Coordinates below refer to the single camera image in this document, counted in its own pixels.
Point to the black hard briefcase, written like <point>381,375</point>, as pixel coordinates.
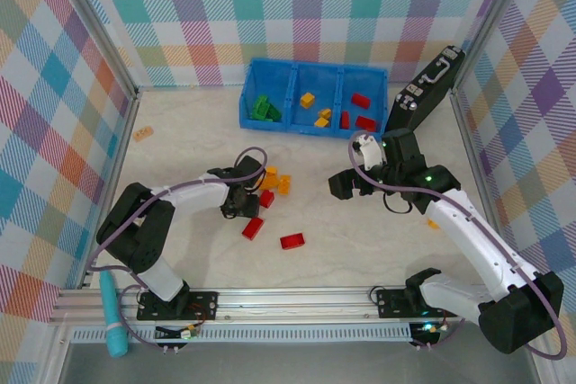
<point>427,96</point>

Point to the small power connector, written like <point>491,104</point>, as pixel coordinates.
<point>189,332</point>
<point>429,328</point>

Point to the blue three-compartment plastic bin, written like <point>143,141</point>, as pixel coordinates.
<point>315,78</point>

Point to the aluminium side rail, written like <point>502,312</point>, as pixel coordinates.
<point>113,168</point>
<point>479,177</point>

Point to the aluminium mounting rail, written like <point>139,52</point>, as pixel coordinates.
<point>292,307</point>

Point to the dark green lego brick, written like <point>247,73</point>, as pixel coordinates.
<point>273,112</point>

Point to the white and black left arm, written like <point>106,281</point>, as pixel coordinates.
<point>193,197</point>

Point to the aluminium frame post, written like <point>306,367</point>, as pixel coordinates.
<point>95,20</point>
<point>493,20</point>

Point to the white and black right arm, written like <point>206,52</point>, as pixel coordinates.
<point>468,240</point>

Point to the flat orange lego plate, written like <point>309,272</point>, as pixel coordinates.
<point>143,133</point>

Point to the red lego brick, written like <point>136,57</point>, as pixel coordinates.
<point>361,100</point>
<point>266,199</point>
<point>292,241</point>
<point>253,227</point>
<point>344,119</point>
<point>365,122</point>

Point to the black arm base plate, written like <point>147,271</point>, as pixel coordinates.
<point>391,303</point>
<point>207,305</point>

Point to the teal cylindrical tool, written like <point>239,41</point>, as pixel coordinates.
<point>112,312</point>

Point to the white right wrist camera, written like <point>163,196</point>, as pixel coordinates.
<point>371,152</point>

